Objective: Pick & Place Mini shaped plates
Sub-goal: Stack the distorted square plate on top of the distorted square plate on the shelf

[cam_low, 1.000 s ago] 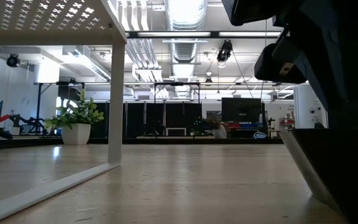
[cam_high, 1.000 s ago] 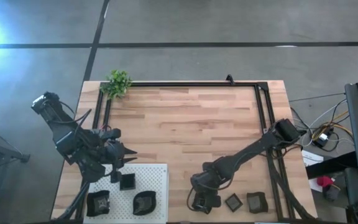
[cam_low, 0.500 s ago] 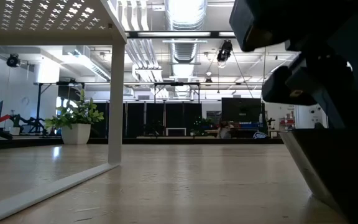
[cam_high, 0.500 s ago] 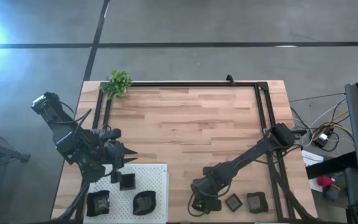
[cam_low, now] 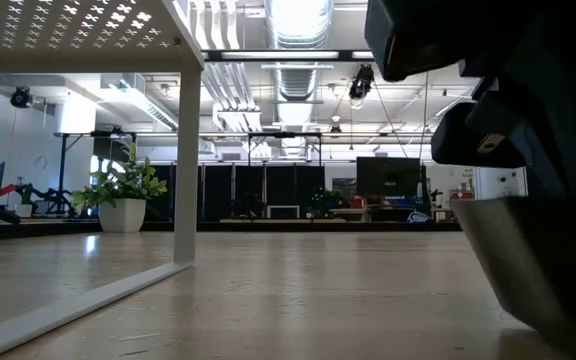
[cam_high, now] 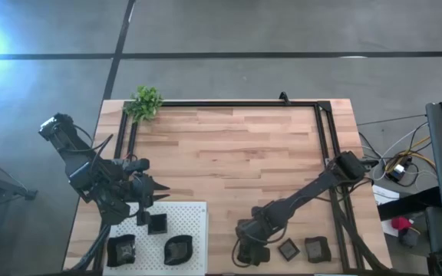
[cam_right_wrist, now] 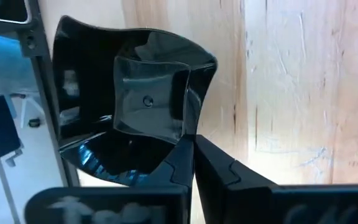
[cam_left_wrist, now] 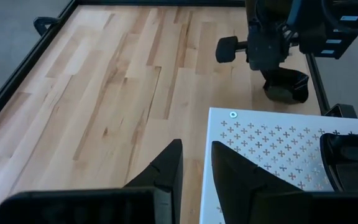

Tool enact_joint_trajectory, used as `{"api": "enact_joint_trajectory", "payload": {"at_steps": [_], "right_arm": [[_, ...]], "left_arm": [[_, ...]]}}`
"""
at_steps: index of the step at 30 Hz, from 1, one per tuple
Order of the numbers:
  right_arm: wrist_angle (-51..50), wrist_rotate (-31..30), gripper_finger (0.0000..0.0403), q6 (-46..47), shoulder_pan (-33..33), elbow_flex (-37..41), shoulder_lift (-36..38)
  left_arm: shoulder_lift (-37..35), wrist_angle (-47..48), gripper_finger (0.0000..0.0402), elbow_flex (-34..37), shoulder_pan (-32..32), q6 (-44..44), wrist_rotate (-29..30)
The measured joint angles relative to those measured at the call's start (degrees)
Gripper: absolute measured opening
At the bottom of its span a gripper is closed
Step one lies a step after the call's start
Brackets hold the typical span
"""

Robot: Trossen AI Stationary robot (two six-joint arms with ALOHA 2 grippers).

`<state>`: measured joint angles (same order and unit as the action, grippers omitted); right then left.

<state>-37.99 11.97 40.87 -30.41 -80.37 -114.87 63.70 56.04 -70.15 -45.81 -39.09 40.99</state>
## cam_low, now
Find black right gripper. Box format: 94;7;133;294
365;0;576;199

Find black leaf shaped plate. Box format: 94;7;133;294
449;196;576;360

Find black television screen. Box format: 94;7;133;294
356;156;423;199

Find background green plant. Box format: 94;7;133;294
306;187;347;220

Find black partition panels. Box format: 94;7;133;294
145;164;327;222

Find small white table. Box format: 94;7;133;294
266;204;301;220

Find white ceiling pipes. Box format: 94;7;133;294
187;0;265;132

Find white perforated metal shelf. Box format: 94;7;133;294
0;0;205;360

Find green potted plant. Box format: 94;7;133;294
71;142;169;234

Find black overhead camera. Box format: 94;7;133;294
347;63;376;101

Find silver ventilation duct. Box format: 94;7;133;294
263;0;335;161

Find black ceiling camera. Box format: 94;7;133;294
9;85;34;110

